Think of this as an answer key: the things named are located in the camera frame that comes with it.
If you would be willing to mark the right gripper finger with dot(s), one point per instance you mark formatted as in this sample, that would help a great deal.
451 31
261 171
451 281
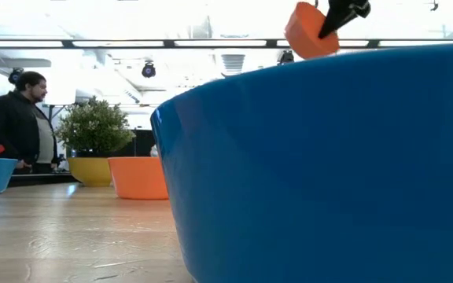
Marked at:
340 15

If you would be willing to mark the orange mini bowl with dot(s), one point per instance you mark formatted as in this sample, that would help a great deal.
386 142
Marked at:
305 35
138 178

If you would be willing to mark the yellow blue patterned bowl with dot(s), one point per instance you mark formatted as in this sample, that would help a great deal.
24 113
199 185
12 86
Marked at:
89 173

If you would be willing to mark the black overhead light bar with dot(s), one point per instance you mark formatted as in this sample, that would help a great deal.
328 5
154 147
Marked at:
373 43

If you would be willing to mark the black ceiling spotlight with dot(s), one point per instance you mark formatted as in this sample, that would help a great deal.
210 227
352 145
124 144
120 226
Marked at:
286 57
148 70
15 74

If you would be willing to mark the ceiling air vent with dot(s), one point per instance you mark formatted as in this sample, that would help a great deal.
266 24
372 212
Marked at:
234 63

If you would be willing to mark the black background cabinet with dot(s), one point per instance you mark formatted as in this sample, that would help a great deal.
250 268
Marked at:
144 143

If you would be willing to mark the green potted plant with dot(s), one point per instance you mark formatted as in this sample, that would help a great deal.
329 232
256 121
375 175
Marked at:
93 126

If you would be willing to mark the person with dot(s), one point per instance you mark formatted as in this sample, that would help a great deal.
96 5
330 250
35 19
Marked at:
10 126

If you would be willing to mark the black metal table frame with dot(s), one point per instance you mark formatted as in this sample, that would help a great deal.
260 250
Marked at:
41 178

